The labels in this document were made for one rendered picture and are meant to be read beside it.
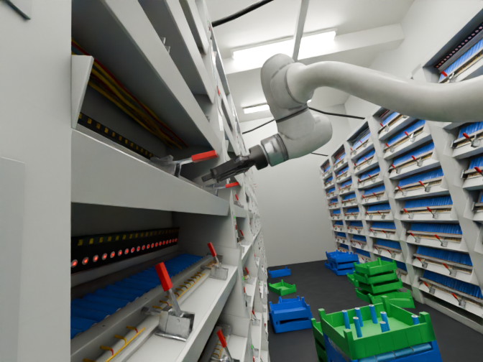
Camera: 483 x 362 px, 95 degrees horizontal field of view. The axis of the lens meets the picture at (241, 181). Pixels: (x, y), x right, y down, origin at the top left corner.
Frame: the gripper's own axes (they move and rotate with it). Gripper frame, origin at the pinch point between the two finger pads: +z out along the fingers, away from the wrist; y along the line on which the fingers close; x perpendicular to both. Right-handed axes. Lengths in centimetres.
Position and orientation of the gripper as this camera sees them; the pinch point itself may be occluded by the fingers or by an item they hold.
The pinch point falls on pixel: (203, 181)
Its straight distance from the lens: 69.4
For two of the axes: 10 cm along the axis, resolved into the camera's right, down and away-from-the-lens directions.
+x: 3.8, 9.0, -2.0
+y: -1.1, -1.7, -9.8
